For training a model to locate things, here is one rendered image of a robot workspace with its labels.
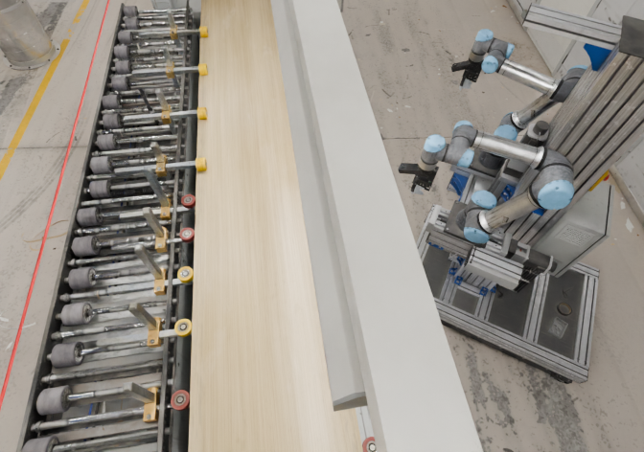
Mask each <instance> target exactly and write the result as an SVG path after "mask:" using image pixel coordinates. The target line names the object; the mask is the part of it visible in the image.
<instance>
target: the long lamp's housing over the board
mask: <svg viewBox="0 0 644 452"><path fill-rule="evenodd" d="M270 1H271V7H272V13H273V19H274V26H275V32H276V38H277V44H278V51H279V57H280V63H281V70H282V76H283V83H284V88H285V95H286V101H287V113H288V119H289V125H290V132H291V139H292V144H293V151H294V157H295V164H296V169H297V176H298V182H299V189H300V194H301V201H302V208H303V214H304V220H305V226H306V233H307V239H308V246H309V251H310V263H311V270H312V276H313V282H314V289H315V295H316V301H317V307H318V314H319V320H320V327H321V332H322V339H323V346H324V352H325V358H326V364H327V371H328V377H329V383H330V389H331V396H332V402H333V411H334V412H336V411H342V410H348V409H353V408H358V407H364V406H368V403H367V398H366V394H365V389H364V384H363V379H362V374H361V369H360V365H359V360H358V354H357V345H356V340H355V336H354V331H353V326H352V321H351V316H350V311H349V307H348V302H347V297H346V292H345V287H344V282H343V277H342V272H341V267H340V262H339V257H338V253H337V248H336V243H335V238H334V229H333V225H332V220H331V215H330V210H329V205H328V199H327V195H326V190H325V185H324V180H323V175H322V170H321V166H320V161H319V156H318V151H317V146H316V142H315V137H314V132H313V127H312V121H311V113H310V108H309V103H308V98H307V93H306V88H305V83H304V79H303V74H302V69H301V64H300V59H299V55H298V50H297V44H296V39H295V34H294V30H293V25H292V20H291V15H290V10H289V5H288V0H270Z"/></svg>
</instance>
